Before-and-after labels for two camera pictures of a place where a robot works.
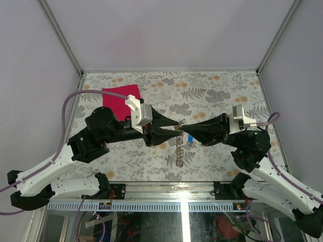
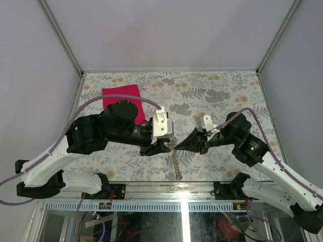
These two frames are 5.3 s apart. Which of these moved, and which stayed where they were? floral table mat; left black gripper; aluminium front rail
Moved: left black gripper
Stayed: floral table mat; aluminium front rail
